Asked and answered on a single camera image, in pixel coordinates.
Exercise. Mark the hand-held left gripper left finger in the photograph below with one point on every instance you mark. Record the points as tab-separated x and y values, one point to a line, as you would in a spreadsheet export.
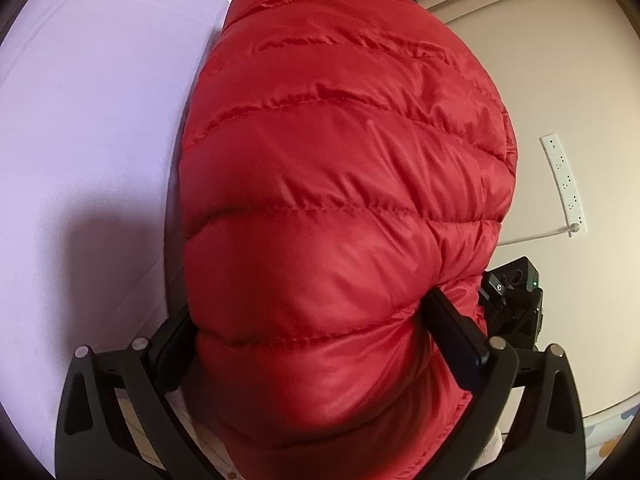
172	355

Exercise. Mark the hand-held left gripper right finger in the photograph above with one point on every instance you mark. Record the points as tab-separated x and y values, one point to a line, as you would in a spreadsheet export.
460	345

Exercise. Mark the red puffer jacket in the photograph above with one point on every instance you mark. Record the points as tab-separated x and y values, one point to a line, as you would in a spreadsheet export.
340	210

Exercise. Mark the white power strip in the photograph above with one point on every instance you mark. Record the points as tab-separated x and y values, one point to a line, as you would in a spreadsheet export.
565	185

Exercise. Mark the patterned floor mat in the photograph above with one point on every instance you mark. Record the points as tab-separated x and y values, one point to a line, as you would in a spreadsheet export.
607	440

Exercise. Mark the purple floral bedsheet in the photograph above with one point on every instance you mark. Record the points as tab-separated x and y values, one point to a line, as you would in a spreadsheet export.
90	135

